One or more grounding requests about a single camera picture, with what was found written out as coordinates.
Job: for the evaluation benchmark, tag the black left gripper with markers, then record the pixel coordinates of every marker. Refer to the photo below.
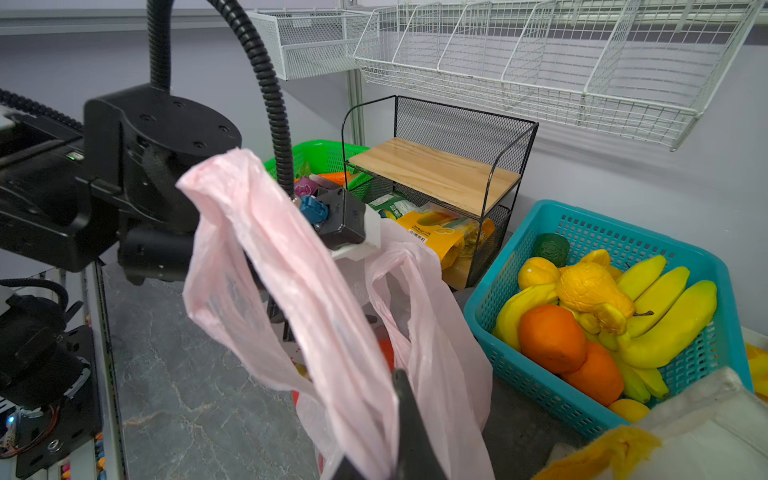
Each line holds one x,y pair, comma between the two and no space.
138,143

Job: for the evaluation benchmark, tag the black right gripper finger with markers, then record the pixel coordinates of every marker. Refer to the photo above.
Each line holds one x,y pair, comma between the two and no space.
415,456

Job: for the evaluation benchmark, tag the red tomato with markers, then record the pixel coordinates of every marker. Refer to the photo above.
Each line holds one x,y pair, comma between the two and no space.
387,350

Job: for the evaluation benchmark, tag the pink plastic grocery bag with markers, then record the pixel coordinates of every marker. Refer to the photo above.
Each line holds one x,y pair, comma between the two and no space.
262,283

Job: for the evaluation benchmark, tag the cream canvas tote bag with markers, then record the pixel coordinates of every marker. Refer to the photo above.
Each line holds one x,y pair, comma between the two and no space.
715,429

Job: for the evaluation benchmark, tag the green plastic vegetable basket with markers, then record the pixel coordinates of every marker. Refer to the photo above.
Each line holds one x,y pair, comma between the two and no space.
327,157

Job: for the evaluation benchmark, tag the orange fruit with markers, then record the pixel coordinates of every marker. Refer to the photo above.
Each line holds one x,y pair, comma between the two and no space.
550,336
599,377

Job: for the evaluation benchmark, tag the small white mesh basket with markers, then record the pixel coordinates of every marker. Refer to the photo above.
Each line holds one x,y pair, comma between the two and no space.
305,43

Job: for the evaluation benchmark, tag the carrot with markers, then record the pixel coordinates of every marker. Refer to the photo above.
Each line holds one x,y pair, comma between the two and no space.
338,178

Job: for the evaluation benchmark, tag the yellow lemon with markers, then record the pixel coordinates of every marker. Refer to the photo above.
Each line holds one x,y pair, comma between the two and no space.
537,271

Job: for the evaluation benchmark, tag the yellow snack packet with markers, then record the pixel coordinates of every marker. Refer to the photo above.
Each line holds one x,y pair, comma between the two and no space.
451,237

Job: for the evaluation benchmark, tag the green avocado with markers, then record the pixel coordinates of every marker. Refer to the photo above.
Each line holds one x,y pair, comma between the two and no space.
552,247

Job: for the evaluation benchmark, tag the green snack packet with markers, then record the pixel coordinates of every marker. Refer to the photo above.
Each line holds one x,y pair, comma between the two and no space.
393,205

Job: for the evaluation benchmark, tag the yellow banana bunch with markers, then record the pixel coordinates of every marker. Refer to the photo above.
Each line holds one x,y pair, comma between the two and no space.
670,313

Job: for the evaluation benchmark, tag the yellow croissant left back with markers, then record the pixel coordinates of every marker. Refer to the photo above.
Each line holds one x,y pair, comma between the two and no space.
758,366

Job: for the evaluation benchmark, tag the black wire wooden shelf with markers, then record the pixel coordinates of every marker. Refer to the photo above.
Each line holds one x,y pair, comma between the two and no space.
450,159

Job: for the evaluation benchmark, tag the long white wire basket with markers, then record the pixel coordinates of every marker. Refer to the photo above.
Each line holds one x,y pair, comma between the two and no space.
642,70

